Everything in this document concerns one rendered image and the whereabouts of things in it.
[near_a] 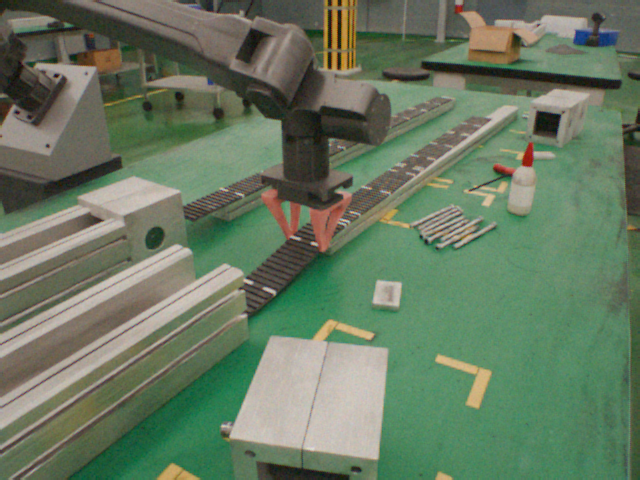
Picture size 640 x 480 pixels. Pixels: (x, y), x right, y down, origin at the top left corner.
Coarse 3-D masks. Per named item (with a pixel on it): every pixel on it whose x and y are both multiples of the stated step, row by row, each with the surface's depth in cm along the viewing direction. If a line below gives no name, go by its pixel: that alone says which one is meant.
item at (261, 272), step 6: (258, 270) 62; (264, 270) 62; (270, 270) 61; (258, 276) 61; (264, 276) 61; (270, 276) 60; (276, 276) 61; (282, 276) 60; (288, 276) 60; (276, 282) 60; (282, 282) 59
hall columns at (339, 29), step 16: (336, 0) 630; (352, 0) 638; (336, 16) 639; (352, 16) 649; (336, 32) 648; (352, 32) 659; (336, 48) 657; (352, 48) 669; (336, 64) 667; (352, 64) 681
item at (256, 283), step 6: (246, 276) 61; (252, 276) 61; (246, 282) 60; (252, 282) 60; (258, 282) 60; (264, 282) 60; (270, 282) 59; (258, 288) 59; (264, 288) 59; (270, 288) 59; (276, 288) 59; (270, 294) 58
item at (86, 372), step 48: (96, 288) 45; (144, 288) 48; (192, 288) 46; (0, 336) 39; (48, 336) 40; (96, 336) 44; (144, 336) 40; (192, 336) 45; (240, 336) 51; (0, 384) 38; (48, 384) 34; (96, 384) 38; (144, 384) 42; (0, 432) 31; (48, 432) 34; (96, 432) 38
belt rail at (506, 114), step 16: (496, 112) 131; (512, 112) 132; (496, 128) 123; (464, 144) 105; (480, 144) 114; (448, 160) 99; (416, 176) 87; (432, 176) 93; (400, 192) 83; (384, 208) 79; (352, 224) 71; (368, 224) 76; (336, 240) 70
